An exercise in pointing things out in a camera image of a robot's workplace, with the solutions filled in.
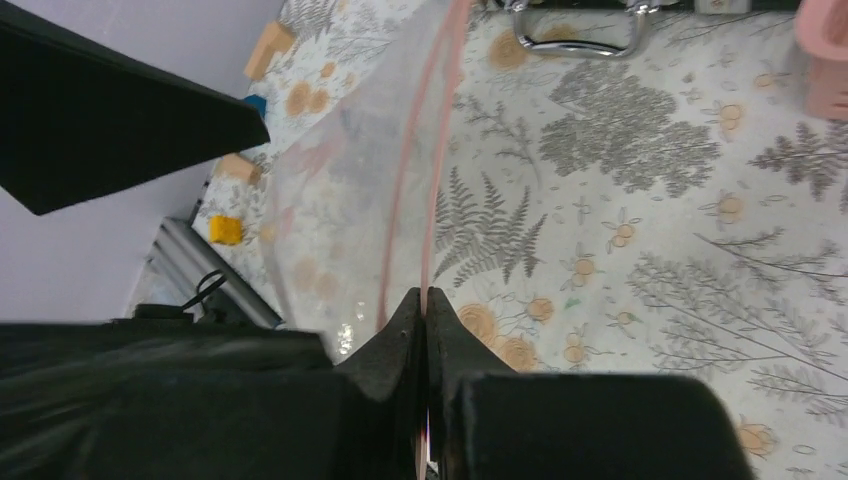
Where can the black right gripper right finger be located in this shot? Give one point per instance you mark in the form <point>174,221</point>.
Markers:
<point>489,421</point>

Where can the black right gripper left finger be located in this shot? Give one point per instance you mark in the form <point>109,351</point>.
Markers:
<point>162,396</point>

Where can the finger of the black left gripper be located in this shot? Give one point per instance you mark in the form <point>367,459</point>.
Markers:
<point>80,121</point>

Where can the clear pink-dotted zip bag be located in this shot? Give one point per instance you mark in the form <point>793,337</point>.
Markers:
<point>349,220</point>

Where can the small yellow cube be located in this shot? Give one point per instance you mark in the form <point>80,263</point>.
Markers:
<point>225,230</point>

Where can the tan wooden block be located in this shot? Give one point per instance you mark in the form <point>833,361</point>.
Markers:
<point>275,38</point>

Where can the floral table mat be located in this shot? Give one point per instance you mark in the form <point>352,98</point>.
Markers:
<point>677,212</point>

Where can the black poker chip case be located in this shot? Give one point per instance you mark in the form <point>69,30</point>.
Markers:
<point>616,30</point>

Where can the pink plastic basket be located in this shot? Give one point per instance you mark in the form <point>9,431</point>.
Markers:
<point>821,32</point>

